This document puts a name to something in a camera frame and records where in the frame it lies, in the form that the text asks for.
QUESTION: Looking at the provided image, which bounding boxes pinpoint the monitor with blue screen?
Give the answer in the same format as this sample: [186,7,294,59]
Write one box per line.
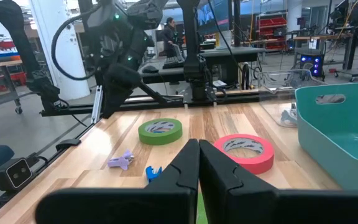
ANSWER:
[196,0,233,35]

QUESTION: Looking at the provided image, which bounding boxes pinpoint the black computer mouse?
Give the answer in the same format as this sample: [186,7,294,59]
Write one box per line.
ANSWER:
[141,65,160,75]

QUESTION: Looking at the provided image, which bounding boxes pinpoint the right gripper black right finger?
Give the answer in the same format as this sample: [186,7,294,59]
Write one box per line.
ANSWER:
[199,139,358,224]

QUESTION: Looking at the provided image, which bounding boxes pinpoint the silver metal bar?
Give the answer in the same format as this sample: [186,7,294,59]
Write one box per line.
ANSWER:
[91,85,104,124]

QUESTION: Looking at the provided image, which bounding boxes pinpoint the blue mini stapler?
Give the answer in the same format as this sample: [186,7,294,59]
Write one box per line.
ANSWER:
[145,166,163,184]

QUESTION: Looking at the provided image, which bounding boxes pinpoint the wooden top workbench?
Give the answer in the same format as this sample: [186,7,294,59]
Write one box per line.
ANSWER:
[293,32,354,68]

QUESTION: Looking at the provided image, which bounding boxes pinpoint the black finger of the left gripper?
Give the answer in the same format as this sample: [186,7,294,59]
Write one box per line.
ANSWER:
[101,63,142,119]

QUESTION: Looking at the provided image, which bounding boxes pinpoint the black table-level camera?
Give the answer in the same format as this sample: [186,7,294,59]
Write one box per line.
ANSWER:
[0,157,33,192]

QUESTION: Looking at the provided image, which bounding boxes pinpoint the pink tape roll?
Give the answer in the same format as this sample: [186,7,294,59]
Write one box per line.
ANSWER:
[213,134,275,175]

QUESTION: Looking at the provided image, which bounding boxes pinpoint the red storage shelf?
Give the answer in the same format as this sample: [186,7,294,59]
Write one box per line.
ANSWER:
[255,11,288,50]

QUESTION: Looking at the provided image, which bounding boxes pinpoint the black keyboard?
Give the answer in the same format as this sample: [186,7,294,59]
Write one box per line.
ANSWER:
[162,55,186,70]

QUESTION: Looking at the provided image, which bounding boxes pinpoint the pale grey staple remover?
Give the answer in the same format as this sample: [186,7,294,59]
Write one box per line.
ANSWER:
[280,104,298,124]

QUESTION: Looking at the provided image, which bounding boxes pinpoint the white building column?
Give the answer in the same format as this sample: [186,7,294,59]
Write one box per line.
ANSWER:
[29,0,91,101]

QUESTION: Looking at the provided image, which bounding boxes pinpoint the computer tower purple lights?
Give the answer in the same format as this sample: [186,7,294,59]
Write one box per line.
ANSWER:
[300,54,325,78]

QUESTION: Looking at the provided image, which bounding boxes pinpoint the wheeled workshop cart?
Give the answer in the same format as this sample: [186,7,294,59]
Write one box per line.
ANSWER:
[0,58,34,115]

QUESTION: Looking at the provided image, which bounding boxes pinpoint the black computer desk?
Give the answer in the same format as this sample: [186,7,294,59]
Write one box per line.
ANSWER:
[139,46,267,85]

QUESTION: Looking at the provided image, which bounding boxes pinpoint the black metal rig frame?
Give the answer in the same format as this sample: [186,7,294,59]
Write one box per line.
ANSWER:
[0,0,260,218]

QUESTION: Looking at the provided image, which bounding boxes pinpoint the black table edge clip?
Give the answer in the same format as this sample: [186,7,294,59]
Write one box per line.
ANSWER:
[55,138,82,152]

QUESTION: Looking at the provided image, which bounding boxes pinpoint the teal plastic bin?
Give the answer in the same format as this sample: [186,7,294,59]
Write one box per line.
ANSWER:
[295,82,358,191]

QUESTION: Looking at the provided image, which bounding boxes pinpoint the person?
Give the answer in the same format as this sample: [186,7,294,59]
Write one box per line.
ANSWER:
[161,17,180,58]

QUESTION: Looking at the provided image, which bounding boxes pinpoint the green tape roll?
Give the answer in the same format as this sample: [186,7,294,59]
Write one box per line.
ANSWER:
[137,118,183,146]

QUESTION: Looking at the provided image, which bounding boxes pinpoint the clear plastic bin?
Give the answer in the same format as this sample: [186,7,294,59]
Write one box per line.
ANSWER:
[257,68,328,128]

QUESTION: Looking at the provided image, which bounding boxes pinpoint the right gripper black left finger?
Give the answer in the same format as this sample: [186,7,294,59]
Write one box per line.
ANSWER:
[35,139,200,224]

